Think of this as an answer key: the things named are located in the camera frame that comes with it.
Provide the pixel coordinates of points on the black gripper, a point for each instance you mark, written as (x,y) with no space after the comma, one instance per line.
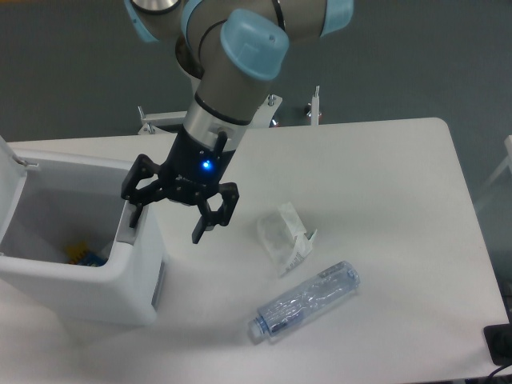
(190,175)

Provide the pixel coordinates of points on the white push-top trash can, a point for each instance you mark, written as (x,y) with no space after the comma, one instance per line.
(67,241)

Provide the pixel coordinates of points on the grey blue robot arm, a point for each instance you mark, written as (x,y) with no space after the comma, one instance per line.
(234,49)

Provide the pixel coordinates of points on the yellow blue trash item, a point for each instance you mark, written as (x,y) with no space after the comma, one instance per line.
(81,255)

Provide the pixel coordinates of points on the crumpled white plastic wrapper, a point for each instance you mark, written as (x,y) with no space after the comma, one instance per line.
(285,238)

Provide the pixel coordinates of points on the crumpled clear plastic bottle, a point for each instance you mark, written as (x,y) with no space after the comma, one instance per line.
(304,301)

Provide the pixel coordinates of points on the black device at edge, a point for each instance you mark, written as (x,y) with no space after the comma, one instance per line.
(498,340)

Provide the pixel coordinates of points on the white pedestal base frame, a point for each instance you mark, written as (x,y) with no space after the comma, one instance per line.
(266,116)

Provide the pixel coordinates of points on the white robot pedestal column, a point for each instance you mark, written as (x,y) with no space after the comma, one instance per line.
(188,65)

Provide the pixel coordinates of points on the white frame at right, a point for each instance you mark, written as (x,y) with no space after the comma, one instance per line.
(490,186)

